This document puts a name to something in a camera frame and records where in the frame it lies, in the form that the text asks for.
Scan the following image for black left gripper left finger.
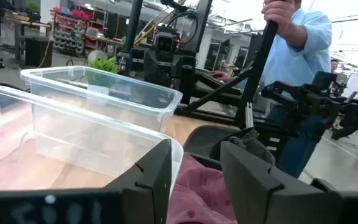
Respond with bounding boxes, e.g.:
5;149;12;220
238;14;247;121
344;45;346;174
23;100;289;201
104;139;173;224

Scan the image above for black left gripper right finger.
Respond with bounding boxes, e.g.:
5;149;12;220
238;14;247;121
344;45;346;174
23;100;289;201
220;141;344;224

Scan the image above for person's hand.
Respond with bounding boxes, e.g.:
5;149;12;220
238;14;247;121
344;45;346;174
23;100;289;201
260;0;297;34
210;70;233;84

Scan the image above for green plant in white pot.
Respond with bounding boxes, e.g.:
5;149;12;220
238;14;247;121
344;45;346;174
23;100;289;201
88;57;121;75

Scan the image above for clear plastic bin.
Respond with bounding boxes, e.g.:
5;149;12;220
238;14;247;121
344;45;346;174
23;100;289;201
0;83;185;197
19;65;183;134

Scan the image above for white floor fan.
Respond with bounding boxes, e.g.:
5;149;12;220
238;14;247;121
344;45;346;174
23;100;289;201
86;49;109;67

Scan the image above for red parts shelf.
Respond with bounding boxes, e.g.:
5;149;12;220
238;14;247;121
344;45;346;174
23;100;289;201
52;5;107;58

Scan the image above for black floor cabinet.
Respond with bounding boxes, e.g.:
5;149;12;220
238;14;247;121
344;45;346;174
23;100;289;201
24;36;55;68

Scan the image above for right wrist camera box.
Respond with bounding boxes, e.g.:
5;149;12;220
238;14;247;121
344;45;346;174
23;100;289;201
154;27;180;54

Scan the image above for black frame post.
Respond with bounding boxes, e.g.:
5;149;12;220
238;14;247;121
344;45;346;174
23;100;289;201
122;0;144;77

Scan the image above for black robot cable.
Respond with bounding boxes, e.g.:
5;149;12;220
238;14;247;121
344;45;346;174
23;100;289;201
165;11;200;44

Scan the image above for black diagonal frame strut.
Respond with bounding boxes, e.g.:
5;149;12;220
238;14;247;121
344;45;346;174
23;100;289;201
178;67;256;115

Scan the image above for black upright frame strut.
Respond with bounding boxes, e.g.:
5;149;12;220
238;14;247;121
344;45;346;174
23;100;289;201
234;19;280;129

